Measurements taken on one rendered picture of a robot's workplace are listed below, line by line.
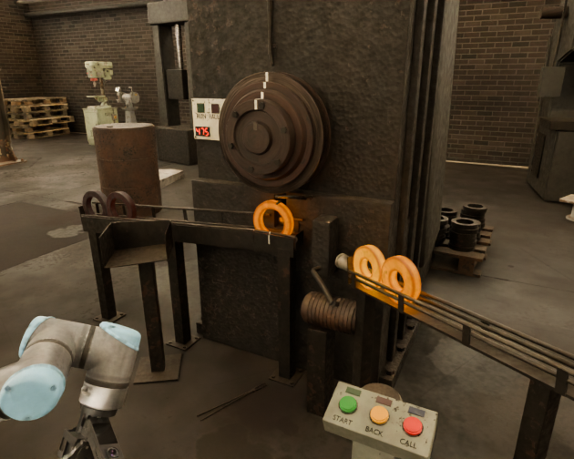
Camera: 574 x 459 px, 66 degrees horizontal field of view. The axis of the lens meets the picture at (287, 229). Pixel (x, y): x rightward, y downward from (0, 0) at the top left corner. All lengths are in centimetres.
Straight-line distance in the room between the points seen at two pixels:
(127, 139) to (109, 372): 360
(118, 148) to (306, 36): 295
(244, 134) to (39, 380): 113
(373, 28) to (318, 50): 22
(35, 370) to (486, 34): 733
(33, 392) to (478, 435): 163
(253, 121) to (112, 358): 102
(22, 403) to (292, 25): 152
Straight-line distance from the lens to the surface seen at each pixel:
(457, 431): 204
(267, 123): 167
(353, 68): 177
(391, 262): 144
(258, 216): 188
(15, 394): 90
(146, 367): 233
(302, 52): 185
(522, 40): 763
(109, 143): 451
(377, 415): 110
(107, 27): 1134
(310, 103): 167
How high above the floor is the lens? 133
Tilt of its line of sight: 19 degrees down
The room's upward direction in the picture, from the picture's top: straight up
